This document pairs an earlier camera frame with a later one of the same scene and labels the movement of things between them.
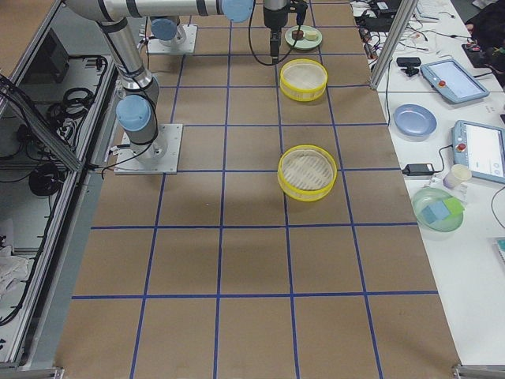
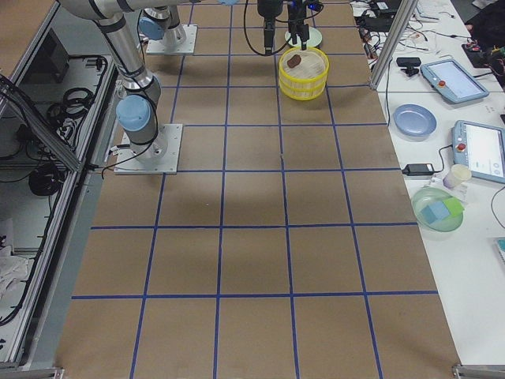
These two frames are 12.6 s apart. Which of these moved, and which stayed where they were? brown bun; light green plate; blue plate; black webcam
Moved: brown bun
Stayed: light green plate; black webcam; blue plate
